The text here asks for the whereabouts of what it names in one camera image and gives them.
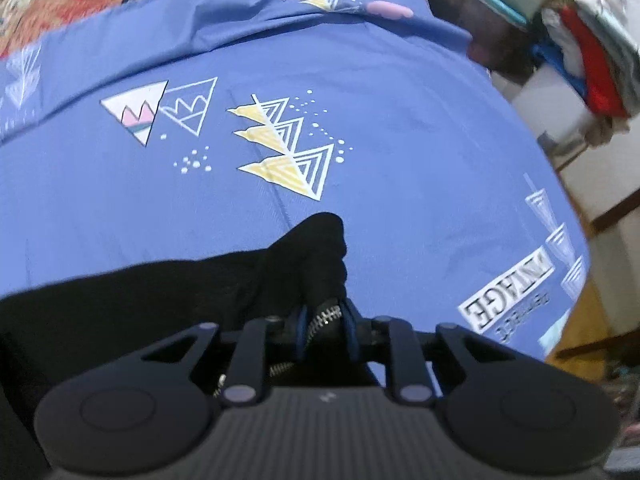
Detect blue printed bedsheet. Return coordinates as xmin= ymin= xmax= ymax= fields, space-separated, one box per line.
xmin=0 ymin=0 xmax=593 ymax=361

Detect black pants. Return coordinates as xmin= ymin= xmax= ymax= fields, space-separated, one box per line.
xmin=0 ymin=212 xmax=382 ymax=480

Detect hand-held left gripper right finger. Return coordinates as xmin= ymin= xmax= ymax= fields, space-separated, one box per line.
xmin=342 ymin=299 xmax=517 ymax=407

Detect pile of folded clothes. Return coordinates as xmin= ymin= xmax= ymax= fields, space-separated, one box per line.
xmin=532 ymin=0 xmax=640 ymax=147

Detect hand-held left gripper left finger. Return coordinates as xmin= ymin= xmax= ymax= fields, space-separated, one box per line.
xmin=142 ymin=305 xmax=309 ymax=407

